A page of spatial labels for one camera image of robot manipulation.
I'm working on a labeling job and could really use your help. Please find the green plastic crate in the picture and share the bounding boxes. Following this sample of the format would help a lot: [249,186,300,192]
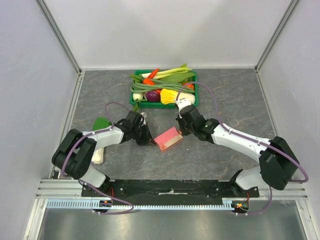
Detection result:
[130,69,199,109]

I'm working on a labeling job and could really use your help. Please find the large green leaf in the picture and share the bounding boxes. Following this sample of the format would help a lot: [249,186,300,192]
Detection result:
[160,72,196,84]

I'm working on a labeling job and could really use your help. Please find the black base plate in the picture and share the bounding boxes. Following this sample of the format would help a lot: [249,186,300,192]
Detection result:
[97,179,260,201]

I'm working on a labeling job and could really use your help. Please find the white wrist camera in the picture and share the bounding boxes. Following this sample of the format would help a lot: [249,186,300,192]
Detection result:
[141,112,147,122]
[175,98,192,110]

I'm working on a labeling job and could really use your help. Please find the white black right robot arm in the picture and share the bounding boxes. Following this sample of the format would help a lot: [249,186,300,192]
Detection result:
[176,101,299,197]

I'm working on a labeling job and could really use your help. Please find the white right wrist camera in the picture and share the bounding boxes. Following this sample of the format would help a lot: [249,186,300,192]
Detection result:
[175,98,192,110]

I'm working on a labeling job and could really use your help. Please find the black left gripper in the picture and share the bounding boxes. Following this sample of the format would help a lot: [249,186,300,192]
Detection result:
[132,122,156,146]

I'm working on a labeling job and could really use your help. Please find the red chili pepper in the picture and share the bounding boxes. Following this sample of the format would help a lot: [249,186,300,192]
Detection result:
[148,68,160,79]

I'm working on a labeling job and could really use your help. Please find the green long beans bundle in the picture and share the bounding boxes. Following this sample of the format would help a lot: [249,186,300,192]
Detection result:
[130,80,195,94]

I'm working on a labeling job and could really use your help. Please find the pale green celery stalk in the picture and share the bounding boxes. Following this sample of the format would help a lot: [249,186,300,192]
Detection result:
[138,63,192,80]

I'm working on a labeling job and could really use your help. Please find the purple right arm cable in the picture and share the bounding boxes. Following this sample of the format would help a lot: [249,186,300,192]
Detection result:
[176,81,310,215]

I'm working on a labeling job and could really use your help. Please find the yellow napa cabbage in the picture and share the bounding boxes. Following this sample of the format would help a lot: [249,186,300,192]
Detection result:
[160,89,196,105]

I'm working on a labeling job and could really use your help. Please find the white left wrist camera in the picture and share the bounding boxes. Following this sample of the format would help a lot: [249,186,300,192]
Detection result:
[141,112,147,122]

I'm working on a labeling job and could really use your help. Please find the pink express box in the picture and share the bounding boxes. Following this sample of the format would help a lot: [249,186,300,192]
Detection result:
[154,127,183,152]

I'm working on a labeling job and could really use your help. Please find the slotted cable duct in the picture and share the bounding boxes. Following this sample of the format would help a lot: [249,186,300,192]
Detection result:
[46,198,234,211]

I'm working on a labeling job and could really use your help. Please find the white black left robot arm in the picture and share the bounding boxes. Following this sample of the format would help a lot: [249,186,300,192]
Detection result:
[51,110,156,197]

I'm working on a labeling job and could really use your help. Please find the orange pumpkin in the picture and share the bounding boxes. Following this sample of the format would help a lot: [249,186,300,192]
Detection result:
[183,82,195,90]

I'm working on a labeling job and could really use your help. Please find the purple onion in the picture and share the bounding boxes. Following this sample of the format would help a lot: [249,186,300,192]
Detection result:
[145,90,161,103]

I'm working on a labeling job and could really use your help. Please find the green white bok choy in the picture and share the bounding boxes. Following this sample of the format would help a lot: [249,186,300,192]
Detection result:
[90,116,112,165]

